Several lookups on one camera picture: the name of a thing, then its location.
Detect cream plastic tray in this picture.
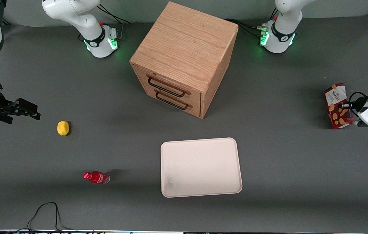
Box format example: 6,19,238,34
160,137,243,198

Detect upper wooden drawer front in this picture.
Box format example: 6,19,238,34
133,64,202,104

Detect short black drawer handle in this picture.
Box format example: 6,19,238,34
154,89,193,111

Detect lower wooden drawer front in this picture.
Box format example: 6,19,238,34
141,88,202,118

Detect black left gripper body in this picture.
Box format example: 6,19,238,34
352,96,368,113

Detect black base cables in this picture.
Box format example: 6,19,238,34
97,3,131,26
225,8,280,37

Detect thin black looped cable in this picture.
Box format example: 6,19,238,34
27,202,74,233

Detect red soda bottle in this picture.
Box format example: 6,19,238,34
83,171,110,185

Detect long black drawer handle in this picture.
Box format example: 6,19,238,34
146,74,191,98

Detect black left base cables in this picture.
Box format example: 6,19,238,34
225,8,280,37

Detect black right base cables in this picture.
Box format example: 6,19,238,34
97,3,131,26

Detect wooden drawer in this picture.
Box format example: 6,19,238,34
141,88,202,118
133,64,202,104

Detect wooden two-drawer cabinet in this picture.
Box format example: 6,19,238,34
129,1,239,119

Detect yellow lemon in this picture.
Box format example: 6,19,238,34
57,121,70,136

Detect red cookie box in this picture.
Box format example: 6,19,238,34
324,83,355,130

